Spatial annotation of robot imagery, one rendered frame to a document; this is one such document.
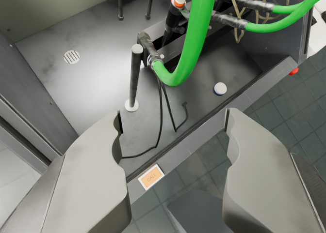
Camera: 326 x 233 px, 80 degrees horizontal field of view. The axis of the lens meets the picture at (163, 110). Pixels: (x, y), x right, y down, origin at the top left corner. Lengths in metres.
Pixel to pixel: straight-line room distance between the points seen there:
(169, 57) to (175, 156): 0.23
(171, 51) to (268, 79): 0.29
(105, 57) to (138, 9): 0.21
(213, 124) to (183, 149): 0.10
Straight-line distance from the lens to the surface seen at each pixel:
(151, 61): 0.27
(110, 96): 0.60
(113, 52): 0.65
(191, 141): 0.48
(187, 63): 0.16
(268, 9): 0.49
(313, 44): 0.74
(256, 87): 0.59
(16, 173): 1.55
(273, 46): 0.73
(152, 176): 0.44
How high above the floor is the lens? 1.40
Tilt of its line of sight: 73 degrees down
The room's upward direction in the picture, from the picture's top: 39 degrees clockwise
